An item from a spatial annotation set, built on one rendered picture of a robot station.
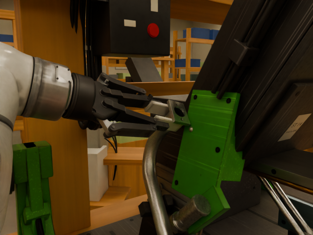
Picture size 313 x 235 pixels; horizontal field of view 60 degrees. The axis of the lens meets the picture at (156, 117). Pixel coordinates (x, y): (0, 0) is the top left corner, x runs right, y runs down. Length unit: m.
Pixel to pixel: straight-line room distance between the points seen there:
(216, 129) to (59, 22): 0.45
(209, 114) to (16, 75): 0.33
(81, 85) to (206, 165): 0.26
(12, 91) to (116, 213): 0.59
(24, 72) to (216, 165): 0.34
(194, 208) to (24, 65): 0.34
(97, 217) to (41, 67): 0.57
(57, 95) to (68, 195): 0.41
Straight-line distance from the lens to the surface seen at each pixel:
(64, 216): 0.80
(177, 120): 0.53
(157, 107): 0.54
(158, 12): 0.72
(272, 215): 0.90
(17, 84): 0.40
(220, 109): 0.50
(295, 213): 0.62
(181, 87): 1.00
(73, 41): 0.72
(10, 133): 0.38
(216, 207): 0.49
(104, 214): 0.89
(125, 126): 0.45
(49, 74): 0.41
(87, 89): 0.43
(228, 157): 0.52
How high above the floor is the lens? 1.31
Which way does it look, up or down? 9 degrees down
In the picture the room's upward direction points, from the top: straight up
